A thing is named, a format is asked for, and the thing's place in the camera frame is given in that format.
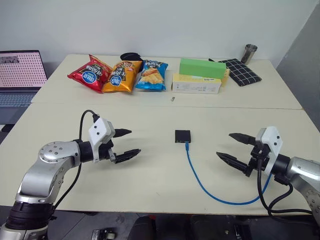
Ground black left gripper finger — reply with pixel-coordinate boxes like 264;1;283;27
113;148;142;165
114;128;133;139

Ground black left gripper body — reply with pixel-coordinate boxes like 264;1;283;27
98;127;118;165

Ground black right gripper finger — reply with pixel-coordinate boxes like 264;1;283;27
228;132;257;146
215;151;251;174

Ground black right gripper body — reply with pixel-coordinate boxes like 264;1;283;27
245;141;272;178

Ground small black box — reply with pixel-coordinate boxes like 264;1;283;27
174;129;194;145

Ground orange chip bag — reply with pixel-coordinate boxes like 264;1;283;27
102;59;144;94

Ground blue chip bag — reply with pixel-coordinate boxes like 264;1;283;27
135;59;169;93

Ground black white checked pouch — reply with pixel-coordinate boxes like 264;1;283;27
217;58;263;88

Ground red chip bag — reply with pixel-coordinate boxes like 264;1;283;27
67;54;114;94

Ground pale yellow printed box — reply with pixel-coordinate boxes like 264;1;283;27
171;72;223;95

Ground dark rounded shape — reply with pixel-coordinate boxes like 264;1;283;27
130;215;156;240

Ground black round object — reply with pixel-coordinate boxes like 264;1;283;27
119;51;142;62

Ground green rectangular box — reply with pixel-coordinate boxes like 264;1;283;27
179;57;227;81

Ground black device with white parts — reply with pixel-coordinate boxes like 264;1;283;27
90;227;117;240

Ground stainless steel cup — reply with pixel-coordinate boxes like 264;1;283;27
240;43;259;65

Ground grey open laptop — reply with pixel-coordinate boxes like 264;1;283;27
0;49;49;109

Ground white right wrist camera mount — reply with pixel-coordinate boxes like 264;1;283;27
255;126;285;175

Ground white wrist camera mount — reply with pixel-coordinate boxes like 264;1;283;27
87;117;116;164
255;126;285;175

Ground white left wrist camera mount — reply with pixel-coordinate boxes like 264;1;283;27
87;117;116;164

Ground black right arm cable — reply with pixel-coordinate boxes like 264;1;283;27
256;147;314;217

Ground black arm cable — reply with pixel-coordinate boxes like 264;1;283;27
256;147;314;217
51;109;101;211

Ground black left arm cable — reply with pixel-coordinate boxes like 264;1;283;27
51;109;101;211

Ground blue cable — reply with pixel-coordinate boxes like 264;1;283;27
184;141;273;206

